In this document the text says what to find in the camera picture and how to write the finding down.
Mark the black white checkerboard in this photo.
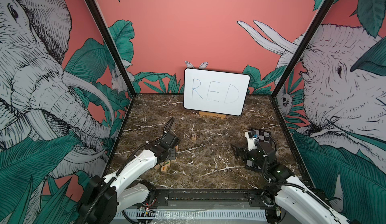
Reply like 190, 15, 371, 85
245, 128, 272, 173

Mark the right black frame post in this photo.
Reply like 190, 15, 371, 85
271, 0, 335, 98

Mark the left black frame post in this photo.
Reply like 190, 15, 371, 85
84, 0, 137, 98

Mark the black front mounting rail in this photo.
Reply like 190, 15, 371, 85
146, 189, 274, 207

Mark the white dry-erase board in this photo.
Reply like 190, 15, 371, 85
184, 68, 251, 116

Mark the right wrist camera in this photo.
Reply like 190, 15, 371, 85
245, 130, 259, 151

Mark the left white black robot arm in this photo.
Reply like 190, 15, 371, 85
75, 132, 180, 224

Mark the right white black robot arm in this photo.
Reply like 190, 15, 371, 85
231, 140, 359, 224

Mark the black frame post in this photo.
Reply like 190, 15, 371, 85
84, 0, 137, 98
271, 0, 335, 98

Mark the small wooden easel stand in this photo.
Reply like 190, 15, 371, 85
199, 111, 226, 119

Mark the white slotted cable duct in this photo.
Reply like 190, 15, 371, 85
125, 209, 267, 221

